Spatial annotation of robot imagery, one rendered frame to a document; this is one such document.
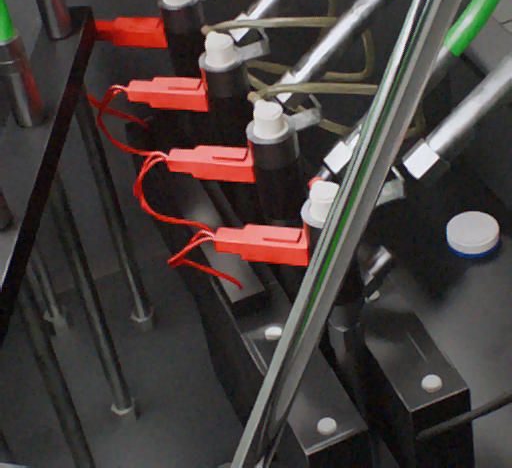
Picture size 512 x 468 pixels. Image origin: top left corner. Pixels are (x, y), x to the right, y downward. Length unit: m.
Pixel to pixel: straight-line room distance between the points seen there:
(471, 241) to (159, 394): 0.26
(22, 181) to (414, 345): 0.24
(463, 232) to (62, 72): 0.36
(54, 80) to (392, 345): 0.26
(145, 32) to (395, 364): 0.28
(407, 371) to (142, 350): 0.30
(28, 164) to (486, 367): 0.37
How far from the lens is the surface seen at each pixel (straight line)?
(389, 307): 0.80
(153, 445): 0.96
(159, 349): 1.02
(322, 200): 0.68
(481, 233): 1.04
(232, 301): 0.80
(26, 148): 0.78
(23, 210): 0.74
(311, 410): 0.76
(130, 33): 0.91
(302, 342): 0.27
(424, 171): 0.70
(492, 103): 0.70
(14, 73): 0.77
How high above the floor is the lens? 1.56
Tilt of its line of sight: 41 degrees down
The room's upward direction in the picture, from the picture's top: 11 degrees counter-clockwise
